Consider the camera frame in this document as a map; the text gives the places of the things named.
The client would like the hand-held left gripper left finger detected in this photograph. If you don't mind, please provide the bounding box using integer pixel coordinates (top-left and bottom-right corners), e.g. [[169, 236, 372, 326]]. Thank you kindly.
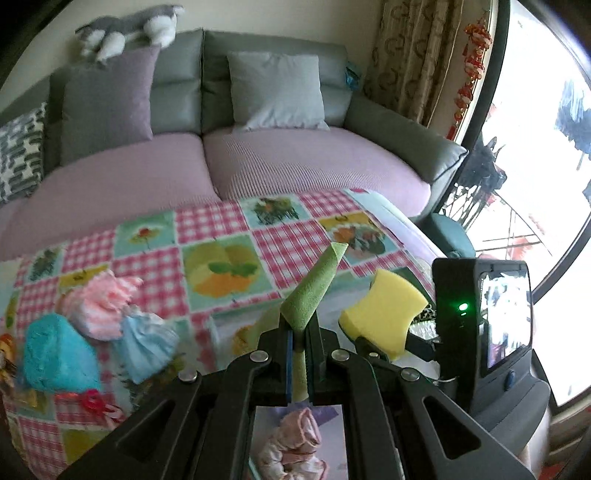
[[55, 325, 296, 480]]

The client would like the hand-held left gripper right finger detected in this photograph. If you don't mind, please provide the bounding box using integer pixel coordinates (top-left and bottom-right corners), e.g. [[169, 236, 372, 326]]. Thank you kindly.
[[305, 314, 536, 480]]

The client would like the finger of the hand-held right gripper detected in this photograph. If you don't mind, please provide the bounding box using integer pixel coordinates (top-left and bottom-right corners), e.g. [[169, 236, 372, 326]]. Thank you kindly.
[[404, 333, 439, 364], [355, 336, 393, 364]]

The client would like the yellow sponge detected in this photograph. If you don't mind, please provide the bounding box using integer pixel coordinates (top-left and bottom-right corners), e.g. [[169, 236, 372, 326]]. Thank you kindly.
[[338, 269, 429, 363]]

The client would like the green sponge strip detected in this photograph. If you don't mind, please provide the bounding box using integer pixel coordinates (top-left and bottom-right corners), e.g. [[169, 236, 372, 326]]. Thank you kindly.
[[281, 242, 349, 402]]

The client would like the pink cloth bundle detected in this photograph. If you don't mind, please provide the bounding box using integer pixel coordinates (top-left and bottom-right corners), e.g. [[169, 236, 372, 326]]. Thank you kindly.
[[259, 408, 328, 480]]

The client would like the spotted foil packet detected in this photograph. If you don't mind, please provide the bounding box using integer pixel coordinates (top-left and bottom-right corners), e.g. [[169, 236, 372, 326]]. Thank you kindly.
[[410, 305, 437, 341]]

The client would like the teal stool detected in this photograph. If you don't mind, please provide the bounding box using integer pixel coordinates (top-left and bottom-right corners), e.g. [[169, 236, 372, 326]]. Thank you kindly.
[[422, 213, 476, 259]]

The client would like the pink checked tablecloth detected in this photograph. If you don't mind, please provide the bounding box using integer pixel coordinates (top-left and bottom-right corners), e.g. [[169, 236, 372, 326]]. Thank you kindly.
[[0, 188, 444, 480]]

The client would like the light blue cloth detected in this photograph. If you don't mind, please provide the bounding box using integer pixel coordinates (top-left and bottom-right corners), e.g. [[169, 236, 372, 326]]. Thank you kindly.
[[113, 309, 181, 384]]

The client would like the pink knit item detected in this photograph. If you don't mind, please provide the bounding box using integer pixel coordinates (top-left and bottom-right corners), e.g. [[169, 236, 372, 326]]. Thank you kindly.
[[60, 270, 141, 342]]

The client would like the grey sofa with pink cover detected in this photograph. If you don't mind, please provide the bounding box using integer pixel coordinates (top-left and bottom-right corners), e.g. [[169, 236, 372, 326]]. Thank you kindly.
[[0, 28, 469, 264]]

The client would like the red hanging decoration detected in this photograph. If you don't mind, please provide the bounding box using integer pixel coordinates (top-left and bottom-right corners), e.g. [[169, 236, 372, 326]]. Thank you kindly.
[[445, 18, 492, 139]]

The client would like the grey pillow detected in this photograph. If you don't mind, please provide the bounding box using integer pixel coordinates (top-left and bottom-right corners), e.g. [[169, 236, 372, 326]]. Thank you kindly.
[[227, 52, 329, 132]]

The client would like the brown patterned curtain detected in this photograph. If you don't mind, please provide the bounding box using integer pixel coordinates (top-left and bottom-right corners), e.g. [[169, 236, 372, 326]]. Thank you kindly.
[[365, 0, 462, 125]]

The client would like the purple pillow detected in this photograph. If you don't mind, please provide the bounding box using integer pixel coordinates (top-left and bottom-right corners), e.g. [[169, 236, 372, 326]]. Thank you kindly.
[[60, 46, 160, 164]]

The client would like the black white patterned pillow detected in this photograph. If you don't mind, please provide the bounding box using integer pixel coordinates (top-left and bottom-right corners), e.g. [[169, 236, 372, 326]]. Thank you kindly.
[[0, 102, 47, 204]]

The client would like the grey white plush dog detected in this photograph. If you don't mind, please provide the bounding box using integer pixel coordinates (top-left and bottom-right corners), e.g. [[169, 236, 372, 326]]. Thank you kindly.
[[75, 4, 185, 63]]

